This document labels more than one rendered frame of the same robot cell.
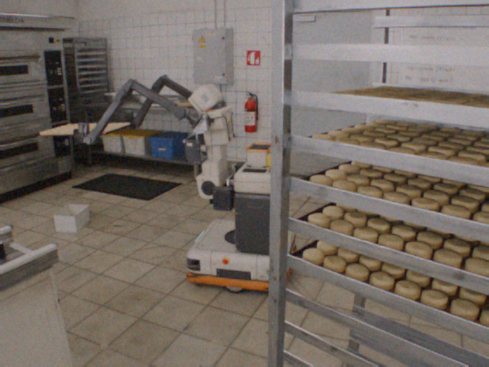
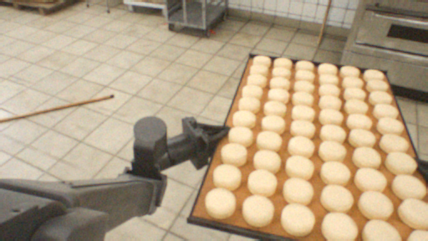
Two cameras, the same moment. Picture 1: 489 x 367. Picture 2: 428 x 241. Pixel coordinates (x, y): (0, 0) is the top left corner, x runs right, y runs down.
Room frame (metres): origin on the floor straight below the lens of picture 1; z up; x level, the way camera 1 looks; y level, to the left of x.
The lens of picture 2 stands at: (2.68, 0.72, 1.44)
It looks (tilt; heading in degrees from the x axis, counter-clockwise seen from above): 42 degrees down; 92
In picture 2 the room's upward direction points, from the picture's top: straight up
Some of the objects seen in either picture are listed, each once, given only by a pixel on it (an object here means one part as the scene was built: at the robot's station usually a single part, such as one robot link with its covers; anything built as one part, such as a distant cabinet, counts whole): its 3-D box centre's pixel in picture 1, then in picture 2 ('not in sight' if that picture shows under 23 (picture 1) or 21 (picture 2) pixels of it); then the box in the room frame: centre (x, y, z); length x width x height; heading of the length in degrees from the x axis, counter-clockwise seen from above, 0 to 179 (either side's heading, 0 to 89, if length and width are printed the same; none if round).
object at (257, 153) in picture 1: (260, 155); not in sight; (2.61, -0.05, 0.87); 0.23 x 0.15 x 0.11; 167
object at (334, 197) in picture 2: not in sight; (336, 199); (2.88, 1.02, 1.02); 0.05 x 0.05 x 0.02
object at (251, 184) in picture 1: (257, 196); not in sight; (2.61, -0.03, 0.59); 0.55 x 0.34 x 0.83; 167
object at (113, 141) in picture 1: (120, 140); not in sight; (5.73, 1.90, 0.36); 0.47 x 0.39 x 0.26; 154
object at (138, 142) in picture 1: (142, 141); not in sight; (5.57, 1.53, 0.36); 0.47 x 0.38 x 0.26; 156
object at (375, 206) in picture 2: not in sight; (374, 206); (2.94, 1.01, 1.02); 0.05 x 0.05 x 0.02
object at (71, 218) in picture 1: (72, 218); not in sight; (3.44, 1.68, 0.08); 0.30 x 0.22 x 0.16; 177
